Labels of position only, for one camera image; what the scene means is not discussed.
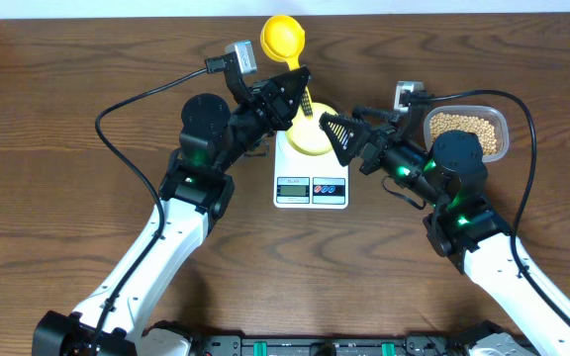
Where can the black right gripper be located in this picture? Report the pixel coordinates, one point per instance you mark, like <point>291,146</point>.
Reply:
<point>381,140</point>

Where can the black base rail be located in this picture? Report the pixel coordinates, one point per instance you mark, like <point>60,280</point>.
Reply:
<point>486,338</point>

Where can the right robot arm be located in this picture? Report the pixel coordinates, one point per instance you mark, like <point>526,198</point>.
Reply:
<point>464,226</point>

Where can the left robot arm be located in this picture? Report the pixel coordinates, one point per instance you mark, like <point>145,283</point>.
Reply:
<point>194,194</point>

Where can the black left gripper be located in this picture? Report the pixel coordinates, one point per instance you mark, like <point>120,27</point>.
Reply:
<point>261,102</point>

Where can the pale yellow bowl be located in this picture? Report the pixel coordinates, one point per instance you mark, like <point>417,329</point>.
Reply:
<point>306,134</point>

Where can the soybeans in container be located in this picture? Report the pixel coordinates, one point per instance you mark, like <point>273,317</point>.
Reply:
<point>486,132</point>

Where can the white digital kitchen scale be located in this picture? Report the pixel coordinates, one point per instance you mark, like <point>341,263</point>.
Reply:
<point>304,181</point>

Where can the clear plastic container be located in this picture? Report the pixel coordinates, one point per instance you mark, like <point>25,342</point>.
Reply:
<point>490,114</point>

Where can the yellow plastic measuring scoop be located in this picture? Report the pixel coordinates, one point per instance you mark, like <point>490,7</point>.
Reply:
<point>283,39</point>

